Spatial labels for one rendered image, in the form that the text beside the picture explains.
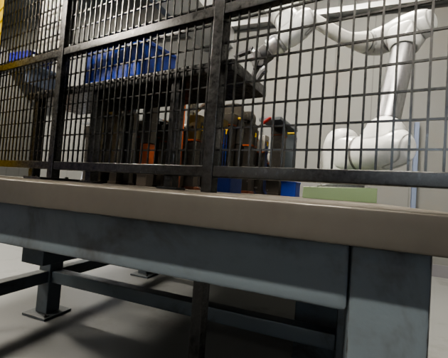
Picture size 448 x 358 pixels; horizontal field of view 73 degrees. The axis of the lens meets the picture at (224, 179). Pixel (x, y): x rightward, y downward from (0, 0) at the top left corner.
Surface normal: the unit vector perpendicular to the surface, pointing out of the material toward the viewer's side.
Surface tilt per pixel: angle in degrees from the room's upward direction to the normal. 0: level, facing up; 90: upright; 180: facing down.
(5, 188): 90
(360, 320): 90
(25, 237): 90
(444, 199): 90
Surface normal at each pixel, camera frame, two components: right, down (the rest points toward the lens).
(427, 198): -0.36, -0.06
